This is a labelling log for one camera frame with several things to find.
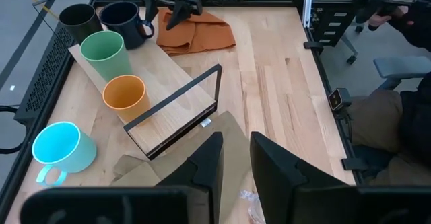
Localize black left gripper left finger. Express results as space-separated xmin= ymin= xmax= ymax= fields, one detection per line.
xmin=20 ymin=132 xmax=224 ymax=224

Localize tall black cup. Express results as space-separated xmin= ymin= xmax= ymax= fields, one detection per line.
xmin=59 ymin=3 xmax=104 ymax=45

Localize small table-level camera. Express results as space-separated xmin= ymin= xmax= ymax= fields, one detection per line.
xmin=328 ymin=87 xmax=353 ymax=112

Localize person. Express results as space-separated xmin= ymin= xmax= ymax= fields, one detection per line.
xmin=346 ymin=0 xmax=431 ymax=188

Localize silver aluminium bracket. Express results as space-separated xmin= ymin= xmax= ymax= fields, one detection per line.
xmin=302 ymin=0 xmax=314 ymax=28

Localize orange plastic cup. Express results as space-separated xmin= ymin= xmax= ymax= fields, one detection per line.
xmin=102 ymin=74 xmax=152 ymax=123

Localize black perforated metal box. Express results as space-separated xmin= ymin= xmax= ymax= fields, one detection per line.
xmin=13 ymin=25 xmax=77 ymax=124

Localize navy blue enamel mug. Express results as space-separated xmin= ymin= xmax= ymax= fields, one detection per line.
xmin=98 ymin=1 xmax=155 ymax=50

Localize beige cloth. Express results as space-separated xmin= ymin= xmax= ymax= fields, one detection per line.
xmin=110 ymin=111 xmax=252 ymax=224

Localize black coiled cable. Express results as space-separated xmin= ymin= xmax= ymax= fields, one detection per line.
xmin=0 ymin=104 xmax=30 ymax=155

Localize teal plastic mug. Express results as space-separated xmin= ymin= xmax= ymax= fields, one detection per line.
xmin=32 ymin=121 xmax=98 ymax=188

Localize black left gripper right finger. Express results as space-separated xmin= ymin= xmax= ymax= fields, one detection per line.
xmin=249 ymin=132 xmax=431 ymax=224

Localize clear glass mug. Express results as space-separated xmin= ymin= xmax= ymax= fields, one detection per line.
xmin=239 ymin=189 xmax=267 ymax=224

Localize orange cloth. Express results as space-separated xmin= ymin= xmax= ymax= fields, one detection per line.
xmin=156 ymin=7 xmax=236 ymax=56

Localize black labelled control box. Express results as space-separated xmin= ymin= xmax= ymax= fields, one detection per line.
xmin=311 ymin=7 xmax=354 ymax=46

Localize grey office chair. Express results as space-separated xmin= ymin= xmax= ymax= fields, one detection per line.
xmin=341 ymin=34 xmax=431 ymax=92

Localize tall green ribbed cup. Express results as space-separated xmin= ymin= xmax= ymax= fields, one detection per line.
xmin=79 ymin=30 xmax=133 ymax=83

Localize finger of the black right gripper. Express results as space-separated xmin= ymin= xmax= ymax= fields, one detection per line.
xmin=165 ymin=0 xmax=195 ymax=32
xmin=136 ymin=0 xmax=160 ymax=24

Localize person's hand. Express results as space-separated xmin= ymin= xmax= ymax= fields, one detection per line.
xmin=367 ymin=7 xmax=415 ymax=28

